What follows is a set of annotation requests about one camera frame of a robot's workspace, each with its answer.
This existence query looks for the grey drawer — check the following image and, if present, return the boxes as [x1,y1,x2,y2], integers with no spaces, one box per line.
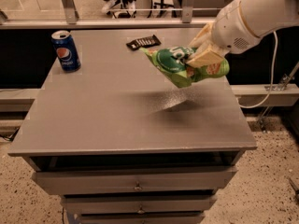
[78,213,205,224]
[62,195,217,214]
[32,166,237,195]

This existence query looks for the middle grey drawer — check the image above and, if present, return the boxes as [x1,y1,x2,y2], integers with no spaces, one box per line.
[62,195,217,214]

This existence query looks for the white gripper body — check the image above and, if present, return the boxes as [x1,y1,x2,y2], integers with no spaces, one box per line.
[211,0,261,54]

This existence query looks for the metal railing frame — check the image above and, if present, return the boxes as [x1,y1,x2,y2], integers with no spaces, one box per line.
[1,0,220,29]

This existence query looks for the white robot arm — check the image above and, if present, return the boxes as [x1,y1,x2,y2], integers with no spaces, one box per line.
[187,0,299,67]

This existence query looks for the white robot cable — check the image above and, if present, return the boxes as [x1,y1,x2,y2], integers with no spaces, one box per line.
[238,31,278,110]

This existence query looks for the grey drawer cabinet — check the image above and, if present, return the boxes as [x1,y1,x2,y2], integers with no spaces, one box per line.
[7,27,258,224]

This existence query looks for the person's white shoes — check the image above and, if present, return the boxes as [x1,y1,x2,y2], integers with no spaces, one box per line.
[101,0,136,15]

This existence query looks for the green rice chip bag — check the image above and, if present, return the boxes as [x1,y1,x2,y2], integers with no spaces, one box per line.
[139,47,230,88]

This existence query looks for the top grey drawer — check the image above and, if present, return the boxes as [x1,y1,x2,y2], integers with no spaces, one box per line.
[32,166,237,195]

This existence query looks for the blue pepsi can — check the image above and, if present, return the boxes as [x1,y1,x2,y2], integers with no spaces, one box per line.
[51,30,81,72]

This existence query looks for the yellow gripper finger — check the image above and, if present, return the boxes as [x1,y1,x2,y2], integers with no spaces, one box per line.
[186,44,225,68]
[189,22,213,49]

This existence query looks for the bottom grey drawer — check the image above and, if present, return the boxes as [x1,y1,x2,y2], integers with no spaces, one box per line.
[78,213,205,224]

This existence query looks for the black snack bar wrapper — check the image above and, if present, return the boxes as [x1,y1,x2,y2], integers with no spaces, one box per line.
[126,35,161,50]

